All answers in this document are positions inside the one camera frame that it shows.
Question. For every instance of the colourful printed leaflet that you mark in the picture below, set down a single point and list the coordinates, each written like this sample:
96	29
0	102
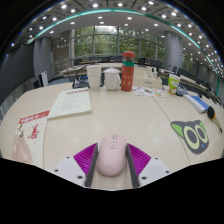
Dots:
148	91

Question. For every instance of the blue and white book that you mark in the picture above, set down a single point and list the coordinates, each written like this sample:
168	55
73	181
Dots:
196	103

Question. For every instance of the dark office chairs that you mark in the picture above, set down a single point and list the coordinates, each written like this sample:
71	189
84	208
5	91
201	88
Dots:
141	61

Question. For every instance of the red thermos bottle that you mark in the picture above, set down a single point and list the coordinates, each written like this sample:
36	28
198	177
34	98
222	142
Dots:
128	73

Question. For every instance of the ceiling lights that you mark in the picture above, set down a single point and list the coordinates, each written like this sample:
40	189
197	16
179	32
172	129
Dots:
95	5

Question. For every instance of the printed drink cup with straw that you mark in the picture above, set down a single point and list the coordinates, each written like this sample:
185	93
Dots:
173	85

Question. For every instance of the long curved conference desk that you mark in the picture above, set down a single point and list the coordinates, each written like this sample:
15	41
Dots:
75	70

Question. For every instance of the white cardboard box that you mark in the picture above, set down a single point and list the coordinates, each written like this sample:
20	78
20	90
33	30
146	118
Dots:
146	80

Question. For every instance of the dark conference microphone unit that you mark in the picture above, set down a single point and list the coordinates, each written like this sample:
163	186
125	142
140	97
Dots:
181	90

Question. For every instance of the white paper booklet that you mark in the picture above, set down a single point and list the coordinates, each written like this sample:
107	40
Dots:
71	103

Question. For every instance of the black microphone with yellow band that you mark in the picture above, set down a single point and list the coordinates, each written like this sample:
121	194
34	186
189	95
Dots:
213	116

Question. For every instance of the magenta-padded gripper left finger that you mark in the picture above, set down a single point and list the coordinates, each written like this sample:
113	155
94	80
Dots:
71	168

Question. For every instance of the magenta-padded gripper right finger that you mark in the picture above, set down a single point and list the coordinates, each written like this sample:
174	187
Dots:
151	168

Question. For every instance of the white lidded mug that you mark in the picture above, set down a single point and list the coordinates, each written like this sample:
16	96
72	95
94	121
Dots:
111	80

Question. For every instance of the pink computer mouse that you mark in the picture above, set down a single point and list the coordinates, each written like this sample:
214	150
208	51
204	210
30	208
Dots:
111	156

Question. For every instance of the white paper cup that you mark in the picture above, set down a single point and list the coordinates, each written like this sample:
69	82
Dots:
94	78

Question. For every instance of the cat face mouse pad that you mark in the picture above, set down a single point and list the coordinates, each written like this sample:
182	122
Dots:
191	136

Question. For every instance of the red and white brochure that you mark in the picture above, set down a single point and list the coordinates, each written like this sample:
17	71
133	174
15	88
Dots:
31	136

